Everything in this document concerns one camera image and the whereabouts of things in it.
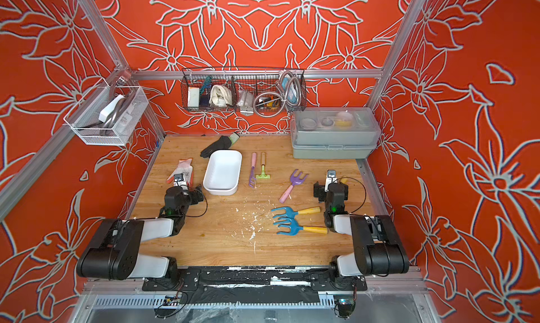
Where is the wide purple fork pink handle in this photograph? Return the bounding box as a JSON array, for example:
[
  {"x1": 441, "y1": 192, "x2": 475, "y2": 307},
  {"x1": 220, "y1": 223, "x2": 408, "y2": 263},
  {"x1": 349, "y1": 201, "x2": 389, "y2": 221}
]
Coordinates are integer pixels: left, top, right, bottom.
[{"x1": 279, "y1": 169, "x2": 309, "y2": 204}]

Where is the white plastic storage box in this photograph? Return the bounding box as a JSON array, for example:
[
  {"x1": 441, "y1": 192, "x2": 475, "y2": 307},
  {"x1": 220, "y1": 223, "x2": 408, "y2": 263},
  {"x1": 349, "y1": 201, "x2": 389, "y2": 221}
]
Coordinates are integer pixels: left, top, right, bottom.
[{"x1": 202, "y1": 150, "x2": 243, "y2": 196}]

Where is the blue rake yellow handle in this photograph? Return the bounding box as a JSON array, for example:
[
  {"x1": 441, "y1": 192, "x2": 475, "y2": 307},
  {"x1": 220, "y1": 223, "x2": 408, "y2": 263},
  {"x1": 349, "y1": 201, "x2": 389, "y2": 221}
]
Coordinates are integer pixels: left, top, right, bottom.
[
  {"x1": 275, "y1": 218, "x2": 329, "y2": 236},
  {"x1": 271, "y1": 206, "x2": 321, "y2": 221}
]

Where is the narrow purple rake pink handle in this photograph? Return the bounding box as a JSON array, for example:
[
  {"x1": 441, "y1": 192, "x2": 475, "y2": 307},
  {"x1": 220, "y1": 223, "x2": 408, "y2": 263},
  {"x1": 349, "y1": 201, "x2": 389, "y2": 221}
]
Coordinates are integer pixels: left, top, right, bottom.
[{"x1": 249, "y1": 152, "x2": 257, "y2": 188}]

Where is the green rake wooden handle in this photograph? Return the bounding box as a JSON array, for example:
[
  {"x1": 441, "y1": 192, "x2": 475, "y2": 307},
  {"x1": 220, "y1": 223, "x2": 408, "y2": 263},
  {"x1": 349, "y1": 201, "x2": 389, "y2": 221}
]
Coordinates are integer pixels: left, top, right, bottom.
[{"x1": 256, "y1": 152, "x2": 271, "y2": 180}]

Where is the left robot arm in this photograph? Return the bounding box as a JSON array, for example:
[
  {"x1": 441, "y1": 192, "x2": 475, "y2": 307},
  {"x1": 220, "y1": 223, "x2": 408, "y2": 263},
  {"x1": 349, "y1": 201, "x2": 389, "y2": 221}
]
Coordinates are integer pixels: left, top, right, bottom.
[{"x1": 76, "y1": 185, "x2": 205, "y2": 284}]

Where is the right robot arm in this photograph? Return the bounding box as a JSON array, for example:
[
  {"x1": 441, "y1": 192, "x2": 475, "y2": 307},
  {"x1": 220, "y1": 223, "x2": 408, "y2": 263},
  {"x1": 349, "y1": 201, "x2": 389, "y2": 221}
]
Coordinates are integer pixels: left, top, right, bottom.
[{"x1": 314, "y1": 182, "x2": 410, "y2": 277}]

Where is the white box in basket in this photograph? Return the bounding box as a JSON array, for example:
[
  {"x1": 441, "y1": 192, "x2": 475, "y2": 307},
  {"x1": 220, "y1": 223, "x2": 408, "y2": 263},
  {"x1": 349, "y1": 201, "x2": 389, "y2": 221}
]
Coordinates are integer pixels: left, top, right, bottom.
[{"x1": 187, "y1": 86, "x2": 201, "y2": 109}]

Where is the red white work glove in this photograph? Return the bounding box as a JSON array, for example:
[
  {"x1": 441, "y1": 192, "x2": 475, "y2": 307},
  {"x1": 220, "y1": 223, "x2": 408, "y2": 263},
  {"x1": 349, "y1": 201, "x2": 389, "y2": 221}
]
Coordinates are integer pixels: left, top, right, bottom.
[{"x1": 166, "y1": 158, "x2": 193, "y2": 185}]

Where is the grey lidded plastic toolbox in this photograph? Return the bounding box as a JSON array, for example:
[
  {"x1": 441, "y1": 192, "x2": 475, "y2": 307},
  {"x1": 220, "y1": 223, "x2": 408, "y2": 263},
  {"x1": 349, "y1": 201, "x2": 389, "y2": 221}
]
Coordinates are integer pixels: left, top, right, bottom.
[{"x1": 291, "y1": 107, "x2": 381, "y2": 160}]

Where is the white cloth in basket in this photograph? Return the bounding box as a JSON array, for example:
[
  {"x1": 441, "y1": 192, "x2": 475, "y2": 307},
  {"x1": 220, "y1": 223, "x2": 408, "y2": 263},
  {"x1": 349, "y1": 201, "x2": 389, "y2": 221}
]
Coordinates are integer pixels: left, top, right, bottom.
[{"x1": 210, "y1": 85, "x2": 234, "y2": 108}]

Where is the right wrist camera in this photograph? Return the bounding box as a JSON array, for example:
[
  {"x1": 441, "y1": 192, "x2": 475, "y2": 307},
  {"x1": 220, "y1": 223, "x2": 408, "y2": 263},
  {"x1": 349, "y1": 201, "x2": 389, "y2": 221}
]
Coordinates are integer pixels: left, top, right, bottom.
[{"x1": 324, "y1": 170, "x2": 338, "y2": 192}]

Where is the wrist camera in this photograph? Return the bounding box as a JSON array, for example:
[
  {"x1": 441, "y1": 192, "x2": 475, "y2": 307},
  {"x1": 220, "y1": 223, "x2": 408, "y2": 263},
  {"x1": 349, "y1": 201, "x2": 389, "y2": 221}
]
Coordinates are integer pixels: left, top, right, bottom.
[
  {"x1": 324, "y1": 170, "x2": 338, "y2": 192},
  {"x1": 173, "y1": 173, "x2": 188, "y2": 189}
]

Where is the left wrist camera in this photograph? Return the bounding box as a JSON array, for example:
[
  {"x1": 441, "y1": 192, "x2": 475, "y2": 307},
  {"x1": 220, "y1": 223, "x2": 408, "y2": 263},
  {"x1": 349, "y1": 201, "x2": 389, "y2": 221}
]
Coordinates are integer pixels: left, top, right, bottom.
[{"x1": 173, "y1": 173, "x2": 188, "y2": 189}]

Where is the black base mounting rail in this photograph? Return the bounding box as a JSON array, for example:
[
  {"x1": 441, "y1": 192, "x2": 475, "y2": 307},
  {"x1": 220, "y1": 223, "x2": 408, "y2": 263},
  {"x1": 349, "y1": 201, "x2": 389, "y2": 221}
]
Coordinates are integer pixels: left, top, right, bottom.
[{"x1": 142, "y1": 265, "x2": 368, "y2": 292}]

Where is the coiled metal hose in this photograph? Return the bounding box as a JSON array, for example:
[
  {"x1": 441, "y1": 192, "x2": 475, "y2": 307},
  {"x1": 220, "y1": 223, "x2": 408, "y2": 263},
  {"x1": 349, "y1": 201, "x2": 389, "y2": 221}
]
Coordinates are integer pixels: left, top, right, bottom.
[{"x1": 252, "y1": 69, "x2": 302, "y2": 118}]

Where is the white wire wall basket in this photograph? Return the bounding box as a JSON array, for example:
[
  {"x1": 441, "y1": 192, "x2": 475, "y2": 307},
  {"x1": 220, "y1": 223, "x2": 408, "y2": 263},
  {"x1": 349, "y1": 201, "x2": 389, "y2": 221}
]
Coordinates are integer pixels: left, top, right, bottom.
[{"x1": 64, "y1": 84, "x2": 149, "y2": 146}]

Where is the black wire wall basket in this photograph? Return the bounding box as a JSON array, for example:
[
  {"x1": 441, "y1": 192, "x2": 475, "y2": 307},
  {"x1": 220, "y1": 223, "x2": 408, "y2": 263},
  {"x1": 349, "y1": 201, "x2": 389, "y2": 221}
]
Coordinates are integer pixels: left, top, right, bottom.
[{"x1": 181, "y1": 67, "x2": 307, "y2": 118}]

